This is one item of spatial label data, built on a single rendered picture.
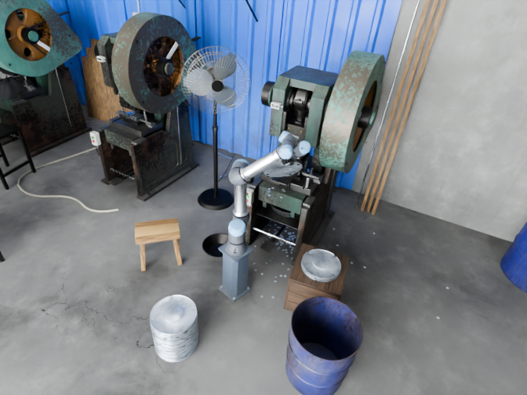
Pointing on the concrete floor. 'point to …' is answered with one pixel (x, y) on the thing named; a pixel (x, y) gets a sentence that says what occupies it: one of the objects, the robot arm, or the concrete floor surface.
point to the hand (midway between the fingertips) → (285, 161)
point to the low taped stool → (147, 230)
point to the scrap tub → (321, 345)
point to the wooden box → (296, 290)
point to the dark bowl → (212, 243)
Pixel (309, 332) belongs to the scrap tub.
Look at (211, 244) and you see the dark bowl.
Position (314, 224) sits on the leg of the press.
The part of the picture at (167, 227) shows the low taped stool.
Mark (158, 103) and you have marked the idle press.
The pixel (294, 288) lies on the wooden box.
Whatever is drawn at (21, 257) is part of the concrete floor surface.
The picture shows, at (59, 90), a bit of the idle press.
